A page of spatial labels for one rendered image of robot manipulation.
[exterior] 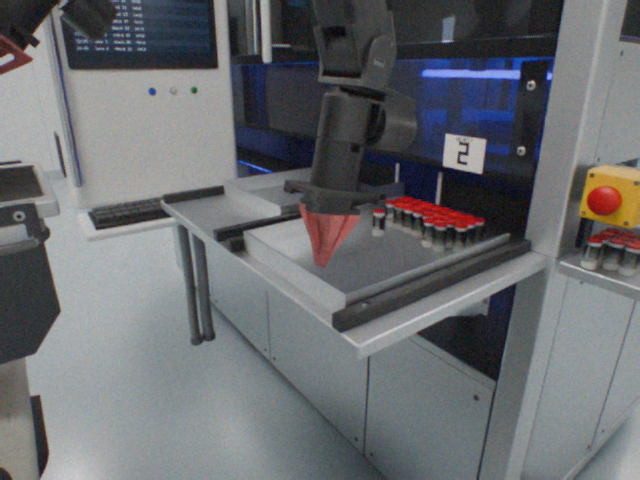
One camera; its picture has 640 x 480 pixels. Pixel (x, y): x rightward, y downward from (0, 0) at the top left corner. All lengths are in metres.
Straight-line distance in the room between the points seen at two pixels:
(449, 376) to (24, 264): 0.80
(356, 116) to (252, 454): 1.26
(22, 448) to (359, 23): 0.59
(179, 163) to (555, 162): 1.02
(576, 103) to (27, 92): 5.57
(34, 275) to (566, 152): 0.70
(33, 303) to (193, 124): 0.95
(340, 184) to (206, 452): 1.24
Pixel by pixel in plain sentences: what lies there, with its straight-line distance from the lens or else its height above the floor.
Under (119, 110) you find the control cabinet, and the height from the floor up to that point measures 1.06.
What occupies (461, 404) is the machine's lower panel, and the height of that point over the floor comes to 0.50.
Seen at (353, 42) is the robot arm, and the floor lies 1.19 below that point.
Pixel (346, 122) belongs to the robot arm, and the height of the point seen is 1.10.
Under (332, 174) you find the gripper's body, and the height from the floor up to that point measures 1.05.
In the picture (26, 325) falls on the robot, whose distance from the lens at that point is 0.52.
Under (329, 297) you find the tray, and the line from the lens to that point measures 0.53.
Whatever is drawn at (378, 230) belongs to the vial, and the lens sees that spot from 0.76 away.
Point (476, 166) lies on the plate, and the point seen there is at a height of 1.00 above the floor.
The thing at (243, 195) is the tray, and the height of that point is 0.90.
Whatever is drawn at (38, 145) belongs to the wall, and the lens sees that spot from 5.89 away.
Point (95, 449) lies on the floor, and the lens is 1.73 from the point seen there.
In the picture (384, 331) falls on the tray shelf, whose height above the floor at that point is 0.88.
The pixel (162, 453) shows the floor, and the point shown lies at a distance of 1.63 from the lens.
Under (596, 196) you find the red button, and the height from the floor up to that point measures 1.00.
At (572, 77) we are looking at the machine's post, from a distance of 0.73.
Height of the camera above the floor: 1.16
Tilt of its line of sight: 21 degrees down
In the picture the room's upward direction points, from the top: straight up
